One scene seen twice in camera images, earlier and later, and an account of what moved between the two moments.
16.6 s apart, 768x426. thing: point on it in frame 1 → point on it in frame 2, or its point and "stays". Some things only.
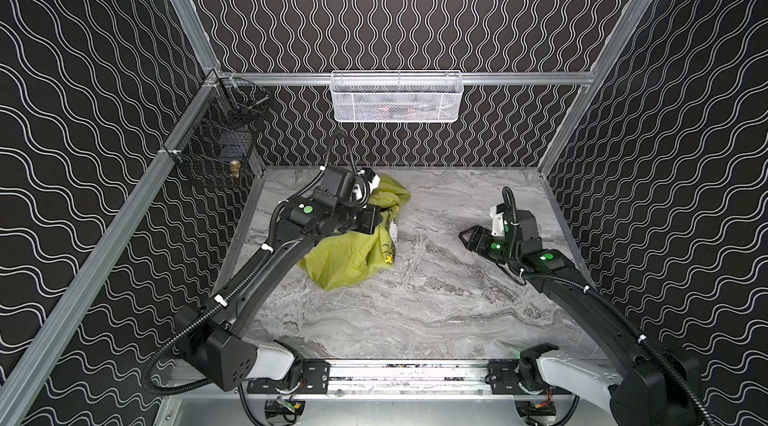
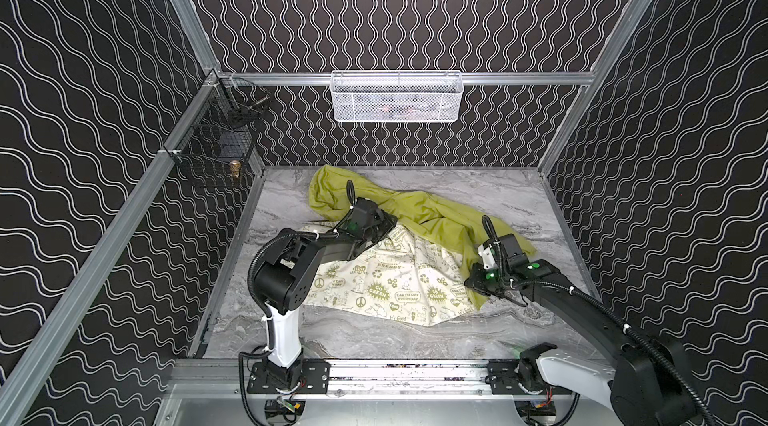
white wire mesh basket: x=397 y=96 stays
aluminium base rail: x=405 y=379 stays
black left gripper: x=370 y=219 → x=377 y=225
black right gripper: x=475 y=239 → x=480 y=281
